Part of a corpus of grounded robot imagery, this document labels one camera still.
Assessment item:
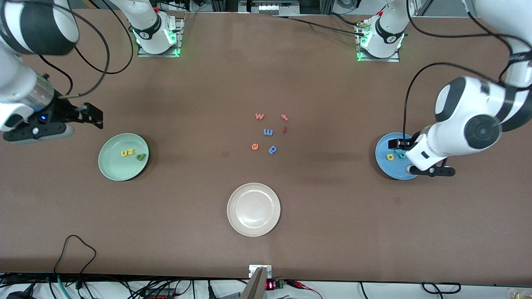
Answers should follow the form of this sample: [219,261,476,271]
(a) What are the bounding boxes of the blue plate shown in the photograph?
[375,132,420,181]

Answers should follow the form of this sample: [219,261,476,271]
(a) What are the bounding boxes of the light green plate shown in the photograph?
[98,133,149,181]

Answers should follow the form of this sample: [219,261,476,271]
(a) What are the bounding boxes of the beige plate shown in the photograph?
[227,183,281,238]

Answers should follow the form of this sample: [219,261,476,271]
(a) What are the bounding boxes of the white power strip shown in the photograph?
[239,0,300,15]

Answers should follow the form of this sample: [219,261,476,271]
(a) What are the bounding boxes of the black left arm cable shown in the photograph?
[401,0,532,142]

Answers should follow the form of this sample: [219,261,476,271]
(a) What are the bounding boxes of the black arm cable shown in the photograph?
[401,0,532,142]
[39,0,135,100]

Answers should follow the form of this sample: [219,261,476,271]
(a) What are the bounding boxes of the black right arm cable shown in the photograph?
[39,0,135,100]

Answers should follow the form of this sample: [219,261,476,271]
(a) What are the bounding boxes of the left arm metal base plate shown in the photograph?
[355,21,400,63]

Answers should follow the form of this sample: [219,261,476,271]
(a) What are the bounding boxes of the black looped table cable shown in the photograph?
[53,235,97,287]

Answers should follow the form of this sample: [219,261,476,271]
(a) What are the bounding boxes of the black coiled cable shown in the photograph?
[421,282,462,294]

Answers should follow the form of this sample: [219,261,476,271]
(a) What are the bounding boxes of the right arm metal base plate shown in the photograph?
[136,17,185,58]

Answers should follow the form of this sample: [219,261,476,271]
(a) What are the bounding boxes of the red clip cable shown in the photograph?
[287,281,324,299]

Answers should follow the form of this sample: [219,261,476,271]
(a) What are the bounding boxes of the long black cable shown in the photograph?
[266,12,366,36]

